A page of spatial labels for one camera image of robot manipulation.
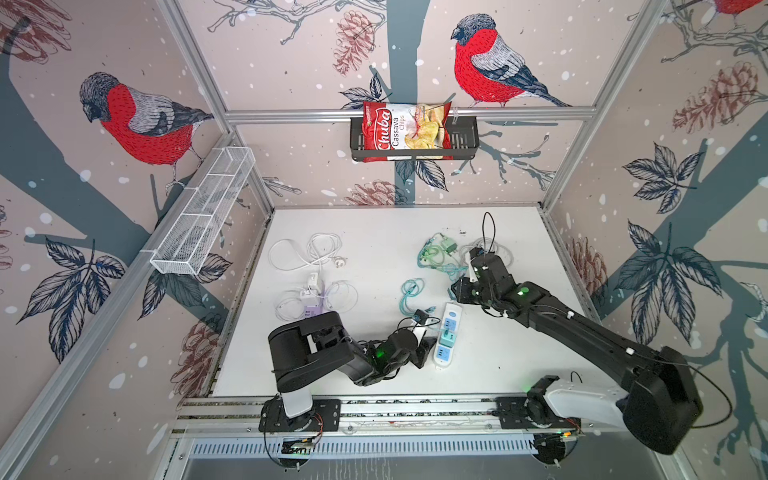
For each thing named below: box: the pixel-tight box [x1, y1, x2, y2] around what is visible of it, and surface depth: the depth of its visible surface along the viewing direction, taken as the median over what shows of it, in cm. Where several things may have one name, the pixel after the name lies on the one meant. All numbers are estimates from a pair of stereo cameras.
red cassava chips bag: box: [362, 101, 453, 163], surface depth 90 cm
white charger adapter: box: [308, 272, 321, 296], surface depth 92 cm
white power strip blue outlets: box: [434, 302, 462, 368], surface depth 89 cm
